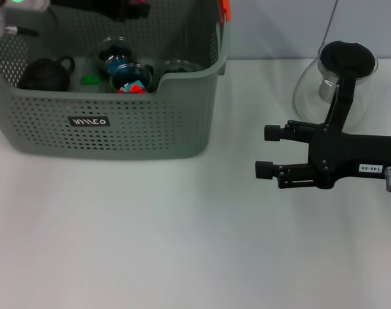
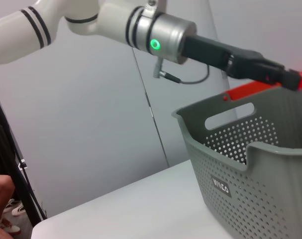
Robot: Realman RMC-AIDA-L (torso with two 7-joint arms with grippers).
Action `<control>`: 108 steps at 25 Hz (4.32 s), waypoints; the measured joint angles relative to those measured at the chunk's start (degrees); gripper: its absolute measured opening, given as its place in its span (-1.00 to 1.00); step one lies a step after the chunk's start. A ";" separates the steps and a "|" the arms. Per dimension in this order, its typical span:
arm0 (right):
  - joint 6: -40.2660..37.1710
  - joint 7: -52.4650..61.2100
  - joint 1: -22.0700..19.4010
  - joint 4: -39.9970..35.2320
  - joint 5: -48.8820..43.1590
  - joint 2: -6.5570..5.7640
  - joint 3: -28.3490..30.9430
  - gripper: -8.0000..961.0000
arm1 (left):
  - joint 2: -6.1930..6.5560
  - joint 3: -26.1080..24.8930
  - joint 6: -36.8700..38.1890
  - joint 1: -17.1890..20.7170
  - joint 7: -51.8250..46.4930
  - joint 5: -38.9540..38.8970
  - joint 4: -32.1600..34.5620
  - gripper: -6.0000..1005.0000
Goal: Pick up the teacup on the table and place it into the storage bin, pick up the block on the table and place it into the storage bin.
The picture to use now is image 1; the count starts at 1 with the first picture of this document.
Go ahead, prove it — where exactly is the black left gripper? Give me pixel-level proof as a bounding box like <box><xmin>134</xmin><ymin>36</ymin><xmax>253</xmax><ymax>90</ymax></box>
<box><xmin>49</xmin><ymin>0</ymin><xmax>151</xmax><ymax>23</ymax></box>

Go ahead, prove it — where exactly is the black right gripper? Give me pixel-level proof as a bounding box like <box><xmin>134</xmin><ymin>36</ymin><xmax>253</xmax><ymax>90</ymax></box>
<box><xmin>254</xmin><ymin>119</ymin><xmax>391</xmax><ymax>191</ymax></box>

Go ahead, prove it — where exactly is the glass teacup black sleeve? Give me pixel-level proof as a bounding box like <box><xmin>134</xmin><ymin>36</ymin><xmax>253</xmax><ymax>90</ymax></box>
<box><xmin>162</xmin><ymin>59</ymin><xmax>204</xmax><ymax>75</ymax></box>
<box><xmin>96</xmin><ymin>37</ymin><xmax>135</xmax><ymax>73</ymax></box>
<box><xmin>110</xmin><ymin>62</ymin><xmax>156</xmax><ymax>95</ymax></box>

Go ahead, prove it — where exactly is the blue square brick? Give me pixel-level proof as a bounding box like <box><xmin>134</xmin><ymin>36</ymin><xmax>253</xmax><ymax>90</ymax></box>
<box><xmin>108</xmin><ymin>61</ymin><xmax>141</xmax><ymax>82</ymax></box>

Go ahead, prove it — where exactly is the orange bin clip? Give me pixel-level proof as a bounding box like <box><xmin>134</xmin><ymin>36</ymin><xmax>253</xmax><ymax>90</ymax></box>
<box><xmin>218</xmin><ymin>0</ymin><xmax>233</xmax><ymax>23</ymax></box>

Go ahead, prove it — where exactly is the grey perforated storage bin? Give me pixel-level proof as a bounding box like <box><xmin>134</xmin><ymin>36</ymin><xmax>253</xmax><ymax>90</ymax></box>
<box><xmin>0</xmin><ymin>0</ymin><xmax>233</xmax><ymax>160</ymax></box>

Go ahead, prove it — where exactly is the dark clay teapot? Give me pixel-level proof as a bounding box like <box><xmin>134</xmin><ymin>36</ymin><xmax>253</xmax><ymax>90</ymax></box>
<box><xmin>19</xmin><ymin>55</ymin><xmax>76</xmax><ymax>92</ymax></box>

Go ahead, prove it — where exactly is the glass teapot black lid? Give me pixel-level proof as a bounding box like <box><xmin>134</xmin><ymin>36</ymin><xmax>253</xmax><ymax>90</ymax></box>
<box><xmin>293</xmin><ymin>40</ymin><xmax>379</xmax><ymax>129</ymax></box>

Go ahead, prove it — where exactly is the thin grey hanging cable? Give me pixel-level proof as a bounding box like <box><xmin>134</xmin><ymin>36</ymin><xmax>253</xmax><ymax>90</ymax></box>
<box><xmin>320</xmin><ymin>0</ymin><xmax>339</xmax><ymax>46</ymax></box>

